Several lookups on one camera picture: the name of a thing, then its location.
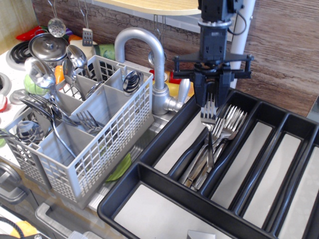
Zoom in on silver metal fork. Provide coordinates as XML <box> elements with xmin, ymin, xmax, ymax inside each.
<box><xmin>200</xmin><ymin>93</ymin><xmax>216</xmax><ymax>168</ymax></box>

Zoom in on silver spoon back compartment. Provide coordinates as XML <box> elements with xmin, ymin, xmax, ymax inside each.
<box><xmin>66</xmin><ymin>45</ymin><xmax>91</xmax><ymax>78</ymax></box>

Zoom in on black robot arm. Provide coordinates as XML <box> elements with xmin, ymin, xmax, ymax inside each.
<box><xmin>173</xmin><ymin>0</ymin><xmax>254</xmax><ymax>107</ymax></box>

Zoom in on silver ladle front left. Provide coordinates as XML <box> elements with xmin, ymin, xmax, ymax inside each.
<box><xmin>16</xmin><ymin>120</ymin><xmax>44</xmax><ymax>144</ymax></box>

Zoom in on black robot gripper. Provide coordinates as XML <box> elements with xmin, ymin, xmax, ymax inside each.
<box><xmin>173</xmin><ymin>21</ymin><xmax>254</xmax><ymax>107</ymax></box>

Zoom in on fork pile in tray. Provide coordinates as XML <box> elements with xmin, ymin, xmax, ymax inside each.
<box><xmin>178</xmin><ymin>105</ymin><xmax>247</xmax><ymax>190</ymax></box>

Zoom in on black cutlery tray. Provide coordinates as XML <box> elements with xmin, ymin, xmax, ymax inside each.
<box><xmin>97</xmin><ymin>90</ymin><xmax>319</xmax><ymax>239</ymax></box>

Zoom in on green plate in sink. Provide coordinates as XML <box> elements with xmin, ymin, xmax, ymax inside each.
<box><xmin>106</xmin><ymin>153</ymin><xmax>132</xmax><ymax>182</ymax></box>

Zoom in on white shelf pole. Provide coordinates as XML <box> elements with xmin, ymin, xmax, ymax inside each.
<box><xmin>223</xmin><ymin>0</ymin><xmax>257</xmax><ymax>89</ymax></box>

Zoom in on large silver spoon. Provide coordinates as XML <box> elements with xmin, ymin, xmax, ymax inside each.
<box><xmin>24</xmin><ymin>57</ymin><xmax>60</xmax><ymax>104</ymax></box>

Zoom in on black stove coil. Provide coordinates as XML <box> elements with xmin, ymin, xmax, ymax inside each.
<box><xmin>10</xmin><ymin>41</ymin><xmax>32</xmax><ymax>64</ymax></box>

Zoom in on red and yellow toy bottles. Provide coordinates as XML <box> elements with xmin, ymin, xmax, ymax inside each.
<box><xmin>149</xmin><ymin>69</ymin><xmax>194</xmax><ymax>99</ymax></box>

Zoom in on silver spoon near faucet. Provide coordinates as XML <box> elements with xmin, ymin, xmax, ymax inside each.
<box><xmin>123</xmin><ymin>70</ymin><xmax>144</xmax><ymax>96</ymax></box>

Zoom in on forks in basket middle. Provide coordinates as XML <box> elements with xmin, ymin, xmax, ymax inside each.
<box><xmin>20</xmin><ymin>94</ymin><xmax>104</xmax><ymax>134</ymax></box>

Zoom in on wooden shelf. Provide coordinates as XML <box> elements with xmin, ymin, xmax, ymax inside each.
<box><xmin>97</xmin><ymin>0</ymin><xmax>201</xmax><ymax>16</ymax></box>

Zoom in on hanging mini spatula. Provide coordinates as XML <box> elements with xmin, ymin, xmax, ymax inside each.
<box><xmin>78</xmin><ymin>0</ymin><xmax>93</xmax><ymax>46</ymax></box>

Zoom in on red toy pepper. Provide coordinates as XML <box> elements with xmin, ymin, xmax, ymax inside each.
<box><xmin>15</xmin><ymin>26</ymin><xmax>44</xmax><ymax>41</ymax></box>

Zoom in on green toy vegetable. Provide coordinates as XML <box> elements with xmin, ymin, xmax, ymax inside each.
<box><xmin>23</xmin><ymin>74</ymin><xmax>49</xmax><ymax>95</ymax></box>

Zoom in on steel pot with lid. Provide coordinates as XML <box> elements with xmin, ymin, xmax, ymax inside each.
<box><xmin>28</xmin><ymin>33</ymin><xmax>69</xmax><ymax>62</ymax></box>

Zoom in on hanging small strainer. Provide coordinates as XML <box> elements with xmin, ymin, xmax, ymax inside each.
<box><xmin>47</xmin><ymin>0</ymin><xmax>66</xmax><ymax>38</ymax></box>

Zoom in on silver sink faucet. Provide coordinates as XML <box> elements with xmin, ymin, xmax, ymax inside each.
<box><xmin>115</xmin><ymin>27</ymin><xmax>190</xmax><ymax>115</ymax></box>

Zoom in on grey plastic cutlery basket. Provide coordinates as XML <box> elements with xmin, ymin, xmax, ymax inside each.
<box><xmin>6</xmin><ymin>56</ymin><xmax>154</xmax><ymax>208</ymax></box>

